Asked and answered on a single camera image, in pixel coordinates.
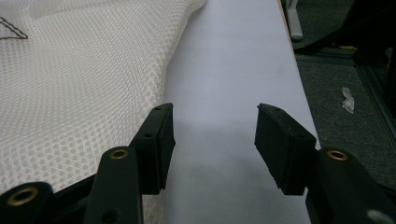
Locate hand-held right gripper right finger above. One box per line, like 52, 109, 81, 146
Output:
254, 103, 318, 197

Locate aluminium floor rail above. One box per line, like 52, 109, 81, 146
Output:
294, 53, 396, 154

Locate cream cloth tote bag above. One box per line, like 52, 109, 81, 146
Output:
0, 0, 208, 224

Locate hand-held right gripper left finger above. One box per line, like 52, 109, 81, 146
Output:
129, 103, 177, 196

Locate grey metal desk frame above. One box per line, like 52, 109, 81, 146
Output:
283, 0, 304, 42

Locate white table cover board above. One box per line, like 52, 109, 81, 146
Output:
161, 0, 321, 224

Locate small crumpled white paper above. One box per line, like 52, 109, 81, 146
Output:
341, 87, 356, 115

